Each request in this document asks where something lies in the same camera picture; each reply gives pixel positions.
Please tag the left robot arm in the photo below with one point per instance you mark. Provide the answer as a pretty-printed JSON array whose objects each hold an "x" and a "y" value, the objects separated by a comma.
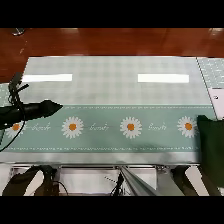
[{"x": 11, "y": 114}]

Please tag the silver frame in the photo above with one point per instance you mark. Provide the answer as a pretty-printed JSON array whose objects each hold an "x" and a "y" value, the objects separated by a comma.
[{"x": 140, "y": 185}]

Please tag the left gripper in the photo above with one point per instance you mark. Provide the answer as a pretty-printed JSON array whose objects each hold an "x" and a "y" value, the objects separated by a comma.
[{"x": 40, "y": 109}]

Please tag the dark green T-shirt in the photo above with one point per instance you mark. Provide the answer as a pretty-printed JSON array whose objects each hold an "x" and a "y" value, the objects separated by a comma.
[{"x": 211, "y": 150}]

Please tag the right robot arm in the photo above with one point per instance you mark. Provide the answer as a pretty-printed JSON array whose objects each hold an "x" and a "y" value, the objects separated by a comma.
[{"x": 186, "y": 181}]

